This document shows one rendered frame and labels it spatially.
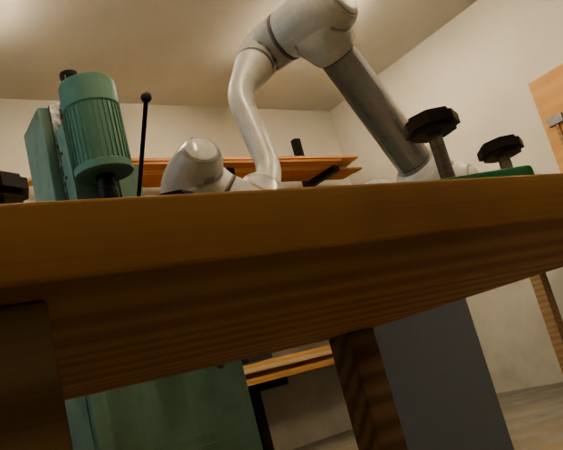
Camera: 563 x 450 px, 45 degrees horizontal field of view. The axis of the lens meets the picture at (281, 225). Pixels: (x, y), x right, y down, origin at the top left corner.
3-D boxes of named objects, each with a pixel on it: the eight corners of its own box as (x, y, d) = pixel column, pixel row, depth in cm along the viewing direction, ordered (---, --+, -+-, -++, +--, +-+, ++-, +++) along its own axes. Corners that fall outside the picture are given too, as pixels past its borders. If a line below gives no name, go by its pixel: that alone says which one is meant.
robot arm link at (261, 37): (222, 55, 171) (261, 29, 164) (242, 24, 184) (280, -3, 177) (254, 95, 177) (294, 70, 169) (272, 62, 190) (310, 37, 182)
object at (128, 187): (124, 206, 226) (115, 164, 229) (115, 215, 233) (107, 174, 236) (147, 204, 231) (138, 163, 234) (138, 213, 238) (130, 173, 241)
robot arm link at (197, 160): (147, 204, 137) (205, 233, 138) (169, 150, 126) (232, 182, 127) (166, 172, 145) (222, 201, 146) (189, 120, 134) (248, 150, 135)
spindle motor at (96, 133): (84, 165, 195) (65, 69, 202) (69, 187, 209) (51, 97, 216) (142, 163, 205) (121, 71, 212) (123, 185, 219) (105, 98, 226)
